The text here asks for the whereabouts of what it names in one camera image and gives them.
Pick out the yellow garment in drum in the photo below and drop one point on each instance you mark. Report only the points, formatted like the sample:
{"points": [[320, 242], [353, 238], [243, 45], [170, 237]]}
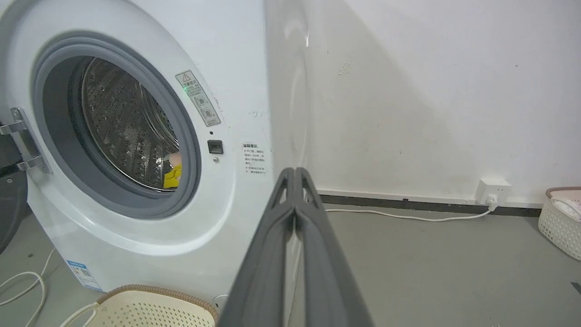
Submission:
{"points": [[174, 175]]}

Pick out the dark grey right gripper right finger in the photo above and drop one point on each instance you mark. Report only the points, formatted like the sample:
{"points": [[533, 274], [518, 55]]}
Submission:
{"points": [[327, 272]]}

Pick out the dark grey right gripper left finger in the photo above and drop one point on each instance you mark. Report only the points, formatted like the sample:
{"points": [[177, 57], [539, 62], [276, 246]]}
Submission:
{"points": [[265, 263]]}

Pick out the white lattice laundry basket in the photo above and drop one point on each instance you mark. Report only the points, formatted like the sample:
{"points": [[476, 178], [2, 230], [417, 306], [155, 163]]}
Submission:
{"points": [[562, 222]]}

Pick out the white wall power socket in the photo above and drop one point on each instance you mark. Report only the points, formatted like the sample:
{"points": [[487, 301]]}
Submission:
{"points": [[492, 188]]}

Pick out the washing machine door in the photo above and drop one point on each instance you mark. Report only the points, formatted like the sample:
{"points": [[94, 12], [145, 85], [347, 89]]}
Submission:
{"points": [[10, 190]]}

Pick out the white front-load washing machine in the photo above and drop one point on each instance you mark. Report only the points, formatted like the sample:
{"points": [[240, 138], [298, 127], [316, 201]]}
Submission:
{"points": [[213, 59]]}

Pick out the cream laundry basket brown rim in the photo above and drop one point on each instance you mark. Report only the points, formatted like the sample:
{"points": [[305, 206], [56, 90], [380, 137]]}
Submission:
{"points": [[152, 309]]}

